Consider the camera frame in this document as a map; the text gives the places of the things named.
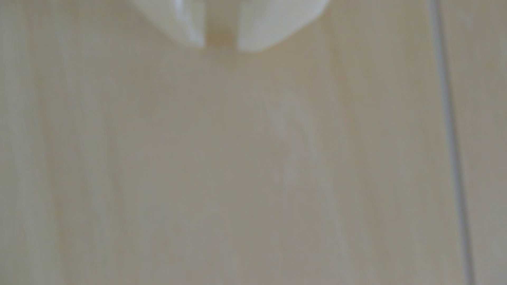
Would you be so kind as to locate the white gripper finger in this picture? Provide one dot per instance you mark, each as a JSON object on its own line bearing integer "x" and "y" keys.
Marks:
{"x": 273, "y": 19}
{"x": 174, "y": 18}

